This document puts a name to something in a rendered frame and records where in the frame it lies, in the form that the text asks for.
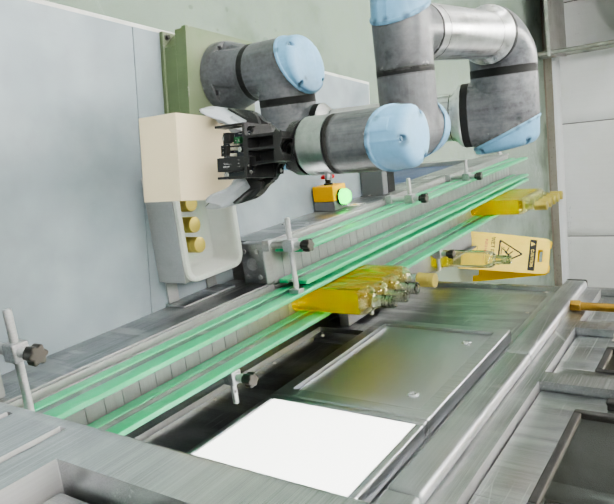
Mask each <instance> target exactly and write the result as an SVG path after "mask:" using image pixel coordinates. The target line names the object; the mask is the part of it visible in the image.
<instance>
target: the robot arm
mask: <svg viewBox="0 0 614 504"><path fill-rule="evenodd" d="M370 15H371V17H370V19H369V22H370V24H371V26H372V35H373V45H374V55H375V64H376V77H377V88H378V98H379V103H378V104H370V105H363V106H355V107H347V108H339V109H331V108H330V107H329V106H328V105H327V104H326V103H318V104H316V97H315V93H316V92H317V91H319V90H320V89H321V87H322V85H323V80H324V77H325V72H324V65H323V61H322V58H321V55H320V53H319V51H318V49H317V48H316V46H314V45H313V43H312V42H311V41H310V40H309V39H308V38H306V37H304V36H302V35H297V34H296V35H289V36H286V35H282V36H279V37H277V38H273V39H269V40H265V41H260V42H256V43H251V44H242V43H237V42H233V41H220V42H216V43H213V44H211V45H210V46H209V47H208V48H207V49H206V50H205V52H204V53H203V56H202V59H201V63H200V80H201V84H202V88H203V91H204V93H205V95H206V97H207V99H208V100H209V102H210V103H211V104H212V105H213V106H209V107H205V108H201V109H200V110H199V112H200V113H202V114H203V115H205V116H208V117H210V118H213V119H215V120H216V121H217V122H218V123H220V124H225V125H221V126H215V129H224V130H228V129H229V131H230V132H231V133H229V132H228V133H223V137H222V140H223V146H221V157H224V158H218V159H217V168H218V172H225V173H224V176H225V177H218V180H232V179H234V180H233V181H232V184H231V185H230V186H229V187H227V188H226V189H224V190H221V191H218V192H216V193H213V194H211V195H210V196H209V197H207V198H206V202H208V204H207V205H206V206H205V207H206V209H222V208H226V207H230V206H233V205H237V204H240V203H244V202H247V201H250V200H254V199H256V198H258V197H260V196H261V195H263V194H264V193H265V192H266V191H267V189H268V188H269V186H270V185H271V184H272V183H274V182H275V180H277V179H278V178H279V176H280V174H284V170H290V171H292V172H294V173H296V174H297V175H301V176H302V175H312V176H317V175H325V179H326V180H331V179H332V174H349V173H363V172H377V171H387V172H396V171H401V170H403V169H408V168H414V167H417V166H419V165H420V164H421V163H422V162H423V160H424V158H425V157H427V156H429V155H430V154H432V153H434V152H436V151H437V150H439V149H440V148H441V147H442V146H443V145H444V144H445V143H446V141H456V142H458V143H459V144H460V145H461V146H463V147H464V148H468V147H475V148H474V151H475V153H476V154H477V155H482V154H489V153H495V152H500V151H504V150H508V149H513V148H516V147H520V146H523V145H527V144H529V143H532V142H534V141H535V140H536V139H537V138H538V137H539V134H540V116H541V112H540V103H539V81H538V54H537V50H536V46H535V43H534V40H533V38H532V36H531V34H530V32H529V30H528V29H527V27H526V26H525V24H524V23H523V22H522V20H521V19H520V18H519V17H518V16H517V15H516V14H515V13H514V12H512V11H511V10H509V9H508V8H506V7H503V6H500V5H494V4H486V5H481V6H479V7H477V8H475V9H473V8H465V7H458V6H451V5H444V4H436V3H431V0H370ZM463 59H469V66H470V83H467V84H460V85H459V86H458V87H457V89H456V90H455V91H454V92H453V93H452V94H448V95H440V96H437V89H436V76H435V64H434V61H437V60H463ZM257 101H259V104H260V111H261V115H260V114H259V113H257V112H255V111H251V110H244V109H246V108H247V107H249V106H251V105H252V104H254V103H255V102H257Z"/></svg>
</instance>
